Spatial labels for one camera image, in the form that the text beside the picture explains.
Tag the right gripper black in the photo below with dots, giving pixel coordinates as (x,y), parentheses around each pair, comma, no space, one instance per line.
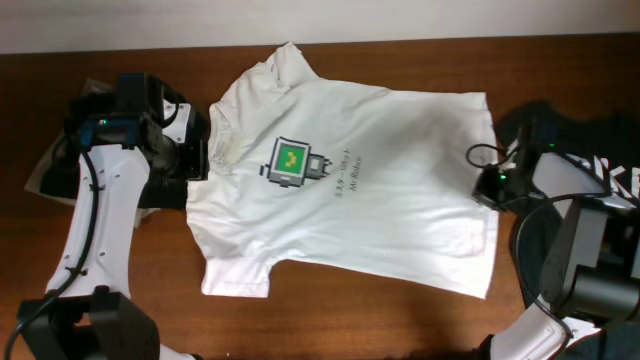
(482,190)

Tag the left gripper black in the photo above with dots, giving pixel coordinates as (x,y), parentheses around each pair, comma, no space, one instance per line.
(195,164)

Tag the white robot print t-shirt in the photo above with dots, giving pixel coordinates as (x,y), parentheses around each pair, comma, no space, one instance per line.
(342,174)

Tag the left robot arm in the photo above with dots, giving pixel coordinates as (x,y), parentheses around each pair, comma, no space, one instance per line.
(87,311)

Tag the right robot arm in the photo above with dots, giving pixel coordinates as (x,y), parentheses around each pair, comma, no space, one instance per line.
(589,278)

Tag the folded black garment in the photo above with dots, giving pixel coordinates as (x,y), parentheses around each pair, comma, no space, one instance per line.
(115,133)

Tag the dark t-shirt white lettering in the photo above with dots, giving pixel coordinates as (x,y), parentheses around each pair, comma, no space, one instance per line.
(607,145)

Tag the folded beige garment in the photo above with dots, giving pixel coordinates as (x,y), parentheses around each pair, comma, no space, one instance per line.
(55,176)

